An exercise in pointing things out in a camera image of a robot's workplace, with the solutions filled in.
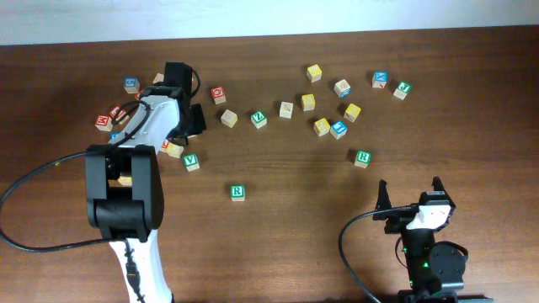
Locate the green r block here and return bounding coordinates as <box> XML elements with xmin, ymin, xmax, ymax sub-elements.
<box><xmin>230</xmin><ymin>184</ymin><xmax>246</xmax><ymax>202</ymax></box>
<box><xmin>354</xmin><ymin>150</ymin><xmax>371</xmax><ymax>168</ymax></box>

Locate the green J block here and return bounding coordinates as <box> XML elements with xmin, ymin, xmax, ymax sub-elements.
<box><xmin>393</xmin><ymin>81</ymin><xmax>413</xmax><ymax>100</ymax></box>

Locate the green V block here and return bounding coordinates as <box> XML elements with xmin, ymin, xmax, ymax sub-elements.
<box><xmin>183</xmin><ymin>153</ymin><xmax>200</xmax><ymax>172</ymax></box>

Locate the plain wood block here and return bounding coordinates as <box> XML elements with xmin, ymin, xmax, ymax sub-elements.
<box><xmin>221</xmin><ymin>109</ymin><xmax>237</xmax><ymax>128</ymax></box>
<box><xmin>152</xmin><ymin>73</ymin><xmax>164</xmax><ymax>84</ymax></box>

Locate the white picture block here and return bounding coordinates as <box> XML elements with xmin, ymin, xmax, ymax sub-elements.
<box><xmin>280</xmin><ymin>102</ymin><xmax>294</xmax><ymax>119</ymax></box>

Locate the red picture block centre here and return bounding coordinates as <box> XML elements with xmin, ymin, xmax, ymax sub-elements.
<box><xmin>211</xmin><ymin>87</ymin><xmax>227</xmax><ymax>104</ymax></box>

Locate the yellow block top right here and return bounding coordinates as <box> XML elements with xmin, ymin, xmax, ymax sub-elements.
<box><xmin>307</xmin><ymin>64</ymin><xmax>323</xmax><ymax>82</ymax></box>

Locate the red a block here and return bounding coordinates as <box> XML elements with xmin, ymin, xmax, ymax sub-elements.
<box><xmin>160</xmin><ymin>140</ymin><xmax>169</xmax><ymax>152</ymax></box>
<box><xmin>135</xmin><ymin>89</ymin><xmax>144</xmax><ymax>100</ymax></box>

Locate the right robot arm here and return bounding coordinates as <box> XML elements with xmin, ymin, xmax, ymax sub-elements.
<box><xmin>373</xmin><ymin>177</ymin><xmax>493</xmax><ymax>302</ymax></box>

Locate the blue block far left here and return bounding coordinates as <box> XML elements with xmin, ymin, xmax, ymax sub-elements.
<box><xmin>124</xmin><ymin>77</ymin><xmax>140</xmax><ymax>94</ymax></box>

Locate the yellow block bottom left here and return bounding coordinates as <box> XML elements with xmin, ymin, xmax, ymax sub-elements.
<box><xmin>117</xmin><ymin>176</ymin><xmax>132</xmax><ymax>186</ymax></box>

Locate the plain wood block top left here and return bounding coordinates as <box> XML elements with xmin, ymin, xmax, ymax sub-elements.
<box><xmin>152</xmin><ymin>73</ymin><xmax>164</xmax><ymax>84</ymax></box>

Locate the blue picture block right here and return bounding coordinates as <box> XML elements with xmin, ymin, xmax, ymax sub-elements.
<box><xmin>330</xmin><ymin>120</ymin><xmax>348</xmax><ymax>140</ymax></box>

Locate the red A block lower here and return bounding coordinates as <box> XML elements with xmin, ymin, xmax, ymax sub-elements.
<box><xmin>160</xmin><ymin>140</ymin><xmax>169</xmax><ymax>152</ymax></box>

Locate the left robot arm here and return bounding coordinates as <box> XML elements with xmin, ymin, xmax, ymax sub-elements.
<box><xmin>85</xmin><ymin>62</ymin><xmax>206</xmax><ymax>302</ymax></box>

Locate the red A block upper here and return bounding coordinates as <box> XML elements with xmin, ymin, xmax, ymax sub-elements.
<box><xmin>135</xmin><ymin>89</ymin><xmax>144</xmax><ymax>100</ymax></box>

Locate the wood block blue side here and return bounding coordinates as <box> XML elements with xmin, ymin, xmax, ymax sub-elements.
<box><xmin>334</xmin><ymin>79</ymin><xmax>351</xmax><ymax>98</ymax></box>

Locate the yellow block beside blue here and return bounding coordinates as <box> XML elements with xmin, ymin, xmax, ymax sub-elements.
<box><xmin>313</xmin><ymin>118</ymin><xmax>331</xmax><ymax>136</ymax></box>

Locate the red 9 block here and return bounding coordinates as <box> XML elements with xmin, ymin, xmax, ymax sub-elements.
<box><xmin>109</xmin><ymin>105</ymin><xmax>129</xmax><ymax>125</ymax></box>

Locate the green Z block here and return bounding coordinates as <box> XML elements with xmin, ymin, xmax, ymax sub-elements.
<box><xmin>251</xmin><ymin>111</ymin><xmax>268</xmax><ymax>129</ymax></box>

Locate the plain wood block centre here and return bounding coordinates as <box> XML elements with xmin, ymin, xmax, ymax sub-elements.
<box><xmin>221</xmin><ymin>109</ymin><xmax>237</xmax><ymax>128</ymax></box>

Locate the red M block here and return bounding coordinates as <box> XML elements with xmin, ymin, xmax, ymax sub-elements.
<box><xmin>94</xmin><ymin>115</ymin><xmax>113</xmax><ymax>132</ymax></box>

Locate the yellow block beside A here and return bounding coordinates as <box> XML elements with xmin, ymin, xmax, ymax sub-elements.
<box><xmin>166</xmin><ymin>142</ymin><xmax>184</xmax><ymax>158</ymax></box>

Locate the blue X block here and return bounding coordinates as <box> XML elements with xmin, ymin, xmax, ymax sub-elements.
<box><xmin>371</xmin><ymin>71</ymin><xmax>388</xmax><ymax>88</ymax></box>

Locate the yellow S block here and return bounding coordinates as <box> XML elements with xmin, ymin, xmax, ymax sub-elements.
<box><xmin>302</xmin><ymin>94</ymin><xmax>316</xmax><ymax>111</ymax></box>

